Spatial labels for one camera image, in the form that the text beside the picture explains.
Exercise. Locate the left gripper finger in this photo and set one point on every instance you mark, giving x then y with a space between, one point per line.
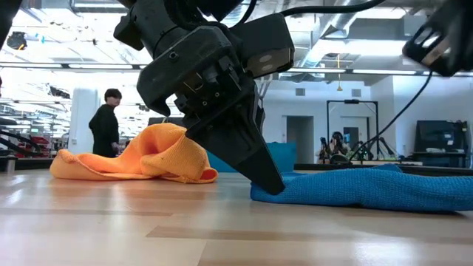
236 140
260 125

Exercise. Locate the orange microfiber towel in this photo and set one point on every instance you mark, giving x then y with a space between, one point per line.
155 159

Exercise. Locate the blue microfiber towel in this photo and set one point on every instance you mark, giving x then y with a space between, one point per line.
369 188

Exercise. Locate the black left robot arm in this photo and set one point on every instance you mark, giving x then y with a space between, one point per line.
162 22

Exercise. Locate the black background monitor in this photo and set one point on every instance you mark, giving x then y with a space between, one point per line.
159 121

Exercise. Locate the person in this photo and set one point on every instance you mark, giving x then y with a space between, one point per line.
337 137
105 129

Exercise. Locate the white building pillar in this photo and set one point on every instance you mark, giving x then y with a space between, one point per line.
79 118

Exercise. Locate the black ceiling device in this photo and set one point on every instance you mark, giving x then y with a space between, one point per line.
16 40

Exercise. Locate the dark side table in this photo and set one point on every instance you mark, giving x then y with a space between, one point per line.
439 159

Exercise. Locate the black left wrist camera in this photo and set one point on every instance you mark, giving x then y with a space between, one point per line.
266 40

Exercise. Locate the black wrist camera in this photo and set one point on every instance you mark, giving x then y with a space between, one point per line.
266 40
462 44

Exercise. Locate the black background station frame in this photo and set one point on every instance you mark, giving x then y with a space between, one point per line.
351 101

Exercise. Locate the silver slanted ventilation duct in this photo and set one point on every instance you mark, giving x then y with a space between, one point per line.
332 26

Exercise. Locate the large dark wall screen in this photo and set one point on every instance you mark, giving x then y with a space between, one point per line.
436 134

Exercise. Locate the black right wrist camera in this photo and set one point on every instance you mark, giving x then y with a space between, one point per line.
462 44

